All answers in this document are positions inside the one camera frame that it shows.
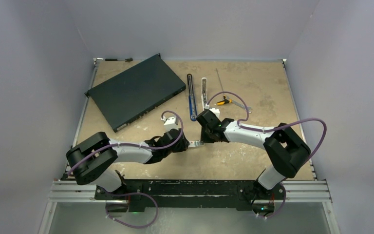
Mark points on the blue black stapler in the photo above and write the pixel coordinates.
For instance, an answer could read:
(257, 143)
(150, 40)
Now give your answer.
(191, 98)

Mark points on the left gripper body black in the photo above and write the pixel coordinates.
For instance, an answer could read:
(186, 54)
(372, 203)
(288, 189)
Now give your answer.
(180, 147)

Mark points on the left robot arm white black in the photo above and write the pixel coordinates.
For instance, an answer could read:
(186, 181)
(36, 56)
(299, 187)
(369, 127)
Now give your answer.
(91, 159)

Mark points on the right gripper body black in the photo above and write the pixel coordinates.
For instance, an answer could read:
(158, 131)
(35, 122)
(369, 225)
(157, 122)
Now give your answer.
(206, 137)

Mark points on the silver open-end wrench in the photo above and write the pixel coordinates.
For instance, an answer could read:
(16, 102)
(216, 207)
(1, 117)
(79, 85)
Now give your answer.
(247, 108)

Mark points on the dark network switch box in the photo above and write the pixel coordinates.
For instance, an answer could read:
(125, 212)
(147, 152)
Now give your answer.
(136, 91)

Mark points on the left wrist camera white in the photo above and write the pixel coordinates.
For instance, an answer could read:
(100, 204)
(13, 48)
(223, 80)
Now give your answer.
(170, 123)

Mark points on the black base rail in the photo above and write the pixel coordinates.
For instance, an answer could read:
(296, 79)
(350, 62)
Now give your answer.
(242, 195)

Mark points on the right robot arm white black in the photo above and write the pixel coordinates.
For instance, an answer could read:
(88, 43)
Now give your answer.
(285, 149)

